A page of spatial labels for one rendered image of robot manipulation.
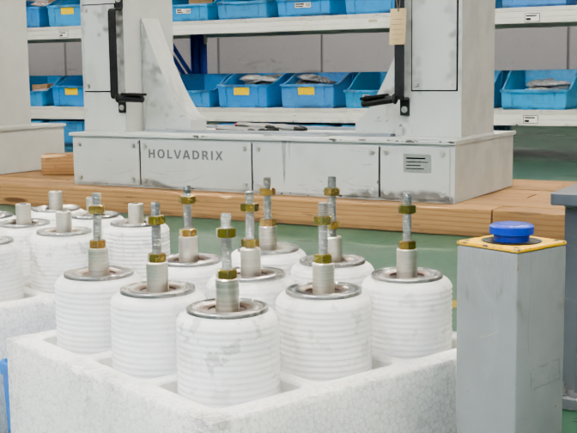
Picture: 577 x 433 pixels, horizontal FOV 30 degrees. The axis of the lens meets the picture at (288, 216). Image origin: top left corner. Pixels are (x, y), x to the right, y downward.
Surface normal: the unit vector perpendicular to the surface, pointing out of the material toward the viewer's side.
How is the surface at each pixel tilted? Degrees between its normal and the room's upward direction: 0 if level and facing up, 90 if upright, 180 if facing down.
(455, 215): 90
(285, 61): 90
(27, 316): 90
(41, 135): 90
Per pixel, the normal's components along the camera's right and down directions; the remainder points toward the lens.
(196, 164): -0.49, 0.12
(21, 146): 0.87, 0.06
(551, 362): 0.64, 0.10
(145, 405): -0.77, 0.10
